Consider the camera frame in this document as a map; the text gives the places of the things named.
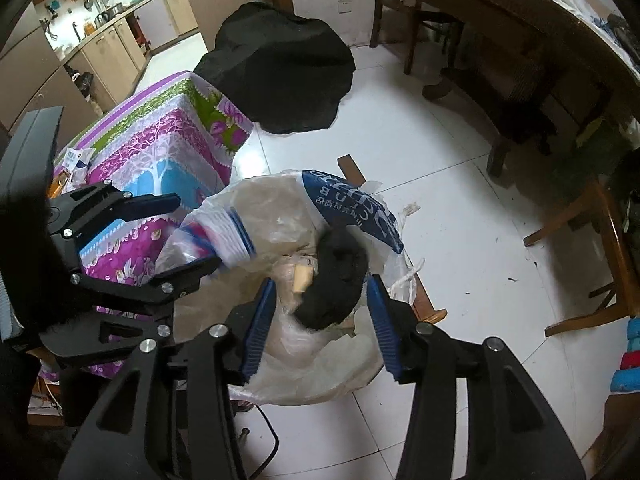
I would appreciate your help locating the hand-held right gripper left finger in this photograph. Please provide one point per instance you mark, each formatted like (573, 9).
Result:
(260, 325)

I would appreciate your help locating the blue white striped wrapper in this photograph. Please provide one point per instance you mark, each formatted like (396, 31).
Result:
(235, 240)

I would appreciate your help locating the light brown wooden chair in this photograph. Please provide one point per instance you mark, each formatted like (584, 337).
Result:
(612, 240)

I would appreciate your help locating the purple floral tablecloth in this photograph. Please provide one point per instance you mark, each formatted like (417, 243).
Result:
(165, 135)

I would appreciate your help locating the black cloth cover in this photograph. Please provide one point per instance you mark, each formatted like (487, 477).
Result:
(280, 60)

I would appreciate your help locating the dark wooden chair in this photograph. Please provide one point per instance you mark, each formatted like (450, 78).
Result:
(415, 35)

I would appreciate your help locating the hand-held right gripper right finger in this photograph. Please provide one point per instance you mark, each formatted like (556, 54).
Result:
(382, 325)

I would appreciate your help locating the person's left forearm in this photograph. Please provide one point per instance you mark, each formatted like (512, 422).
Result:
(30, 270)

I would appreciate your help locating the translucent plastic bag blue print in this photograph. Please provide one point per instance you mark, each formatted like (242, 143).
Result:
(280, 210)

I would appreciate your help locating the white paper packet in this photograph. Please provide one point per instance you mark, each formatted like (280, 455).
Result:
(77, 160)

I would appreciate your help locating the tan cardboard piece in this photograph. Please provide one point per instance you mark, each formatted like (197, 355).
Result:
(302, 280)

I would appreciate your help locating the white wall socket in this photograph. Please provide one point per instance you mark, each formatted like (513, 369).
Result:
(345, 6)

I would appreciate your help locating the black bag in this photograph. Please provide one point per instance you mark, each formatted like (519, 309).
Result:
(335, 280)

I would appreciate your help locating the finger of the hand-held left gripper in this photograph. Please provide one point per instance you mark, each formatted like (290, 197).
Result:
(165, 287)
(150, 205)

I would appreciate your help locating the metal cooking pot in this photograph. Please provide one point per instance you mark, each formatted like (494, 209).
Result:
(112, 11)

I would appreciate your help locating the blue pink plush toy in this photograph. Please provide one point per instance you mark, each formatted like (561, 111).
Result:
(627, 360)

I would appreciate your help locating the dark wooden dining table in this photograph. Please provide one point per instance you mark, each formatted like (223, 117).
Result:
(500, 20)

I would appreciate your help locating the beige kitchen base cabinets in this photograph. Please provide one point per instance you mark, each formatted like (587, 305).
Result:
(105, 45)

